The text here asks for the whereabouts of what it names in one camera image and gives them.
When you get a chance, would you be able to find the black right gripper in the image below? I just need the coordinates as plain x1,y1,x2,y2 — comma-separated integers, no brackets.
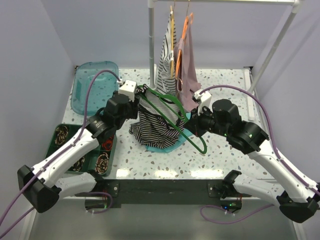
183,103,229,137

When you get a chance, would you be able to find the green hanger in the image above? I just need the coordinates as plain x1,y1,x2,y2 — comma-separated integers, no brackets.
136,78,208,154

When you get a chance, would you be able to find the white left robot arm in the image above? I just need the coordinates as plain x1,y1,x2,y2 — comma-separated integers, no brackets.
17,91,139,213

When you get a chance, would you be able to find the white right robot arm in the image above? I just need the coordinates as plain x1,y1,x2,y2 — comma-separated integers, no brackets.
185,99,320,223

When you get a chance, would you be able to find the teal tank top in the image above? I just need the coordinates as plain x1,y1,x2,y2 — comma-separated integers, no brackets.
145,113,192,154

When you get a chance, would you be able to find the pink tank top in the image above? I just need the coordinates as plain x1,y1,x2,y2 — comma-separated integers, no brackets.
174,24,202,112

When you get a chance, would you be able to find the yellow hanger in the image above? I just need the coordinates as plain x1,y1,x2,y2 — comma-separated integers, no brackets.
169,3,175,79

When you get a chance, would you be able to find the orange hanger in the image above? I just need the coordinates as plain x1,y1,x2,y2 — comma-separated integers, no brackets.
175,13,194,79

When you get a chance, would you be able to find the teal transparent plastic bin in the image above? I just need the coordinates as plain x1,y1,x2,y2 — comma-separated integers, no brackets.
70,61,119,116

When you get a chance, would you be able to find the dark green organizer tray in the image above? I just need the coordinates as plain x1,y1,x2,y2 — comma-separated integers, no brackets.
46,124,117,177

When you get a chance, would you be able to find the white clothes rack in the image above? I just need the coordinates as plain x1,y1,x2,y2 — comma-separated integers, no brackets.
146,0,303,122

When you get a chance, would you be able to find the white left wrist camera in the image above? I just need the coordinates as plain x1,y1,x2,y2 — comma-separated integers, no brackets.
118,80,138,102

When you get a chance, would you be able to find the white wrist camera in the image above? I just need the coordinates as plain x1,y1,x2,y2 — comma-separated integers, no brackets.
118,80,138,102
194,89,212,115

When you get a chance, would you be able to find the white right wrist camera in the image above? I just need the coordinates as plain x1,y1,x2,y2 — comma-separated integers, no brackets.
194,89,212,115

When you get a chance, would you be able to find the red black hair tie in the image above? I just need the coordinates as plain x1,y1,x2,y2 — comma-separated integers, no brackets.
102,138,115,152

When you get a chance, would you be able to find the brown floral hair tie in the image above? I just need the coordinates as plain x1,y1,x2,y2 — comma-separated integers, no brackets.
95,152,111,175

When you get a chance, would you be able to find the leopard print hair tie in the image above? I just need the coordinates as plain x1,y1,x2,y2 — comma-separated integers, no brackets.
54,125,70,147

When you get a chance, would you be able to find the black white hair tie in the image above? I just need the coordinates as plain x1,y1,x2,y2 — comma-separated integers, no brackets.
71,157,86,173

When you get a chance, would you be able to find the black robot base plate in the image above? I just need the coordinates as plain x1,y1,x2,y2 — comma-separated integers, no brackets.
84,179,247,211

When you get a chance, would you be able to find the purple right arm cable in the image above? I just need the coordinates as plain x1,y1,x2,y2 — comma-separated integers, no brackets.
199,84,320,224

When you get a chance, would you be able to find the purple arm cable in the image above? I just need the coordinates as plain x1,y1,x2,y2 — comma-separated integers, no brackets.
199,84,320,224
0,69,123,232

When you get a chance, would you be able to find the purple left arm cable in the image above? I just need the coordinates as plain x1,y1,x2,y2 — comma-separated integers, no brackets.
0,69,123,232

